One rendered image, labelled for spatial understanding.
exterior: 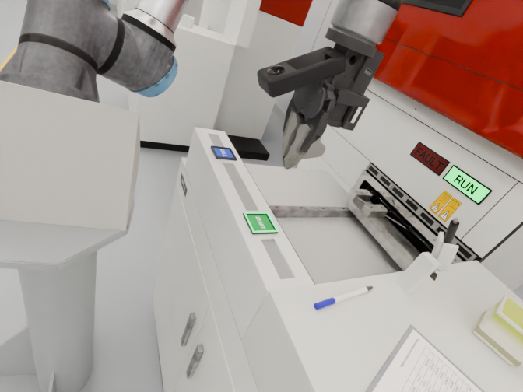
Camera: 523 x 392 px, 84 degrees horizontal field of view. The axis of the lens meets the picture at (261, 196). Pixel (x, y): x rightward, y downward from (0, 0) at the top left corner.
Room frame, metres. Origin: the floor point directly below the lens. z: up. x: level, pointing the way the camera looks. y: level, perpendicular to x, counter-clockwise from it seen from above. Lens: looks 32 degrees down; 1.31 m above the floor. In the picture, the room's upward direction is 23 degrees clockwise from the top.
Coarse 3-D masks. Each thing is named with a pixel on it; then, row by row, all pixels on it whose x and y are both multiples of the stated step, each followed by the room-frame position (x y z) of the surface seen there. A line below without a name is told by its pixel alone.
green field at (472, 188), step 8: (456, 168) 0.82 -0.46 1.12; (448, 176) 0.82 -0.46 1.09; (456, 176) 0.81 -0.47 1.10; (464, 176) 0.80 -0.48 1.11; (456, 184) 0.80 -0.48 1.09; (464, 184) 0.79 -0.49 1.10; (472, 184) 0.77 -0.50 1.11; (480, 184) 0.76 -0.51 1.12; (464, 192) 0.77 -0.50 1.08; (472, 192) 0.76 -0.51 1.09; (480, 192) 0.75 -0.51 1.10; (488, 192) 0.74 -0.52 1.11; (480, 200) 0.74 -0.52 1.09
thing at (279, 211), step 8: (272, 208) 0.69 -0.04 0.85; (280, 208) 0.70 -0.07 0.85; (288, 208) 0.72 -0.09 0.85; (296, 208) 0.74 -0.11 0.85; (304, 208) 0.76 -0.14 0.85; (312, 208) 0.77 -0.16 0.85; (320, 208) 0.79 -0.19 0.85; (328, 208) 0.81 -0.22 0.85; (336, 208) 0.83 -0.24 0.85; (344, 208) 0.86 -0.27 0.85; (280, 216) 0.70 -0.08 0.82; (288, 216) 0.72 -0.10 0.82; (296, 216) 0.74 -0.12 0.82; (304, 216) 0.76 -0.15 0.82; (312, 216) 0.77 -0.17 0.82; (320, 216) 0.79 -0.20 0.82; (328, 216) 0.81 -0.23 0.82; (336, 216) 0.83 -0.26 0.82; (344, 216) 0.85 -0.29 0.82; (352, 216) 0.88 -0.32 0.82
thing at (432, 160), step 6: (420, 144) 0.93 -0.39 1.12; (414, 150) 0.93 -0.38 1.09; (420, 150) 0.92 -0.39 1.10; (426, 150) 0.91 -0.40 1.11; (420, 156) 0.91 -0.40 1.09; (426, 156) 0.90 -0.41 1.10; (432, 156) 0.88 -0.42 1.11; (438, 156) 0.87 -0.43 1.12; (426, 162) 0.89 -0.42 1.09; (432, 162) 0.88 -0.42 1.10; (438, 162) 0.86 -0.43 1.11; (444, 162) 0.85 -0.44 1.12; (432, 168) 0.87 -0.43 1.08; (438, 168) 0.85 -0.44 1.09
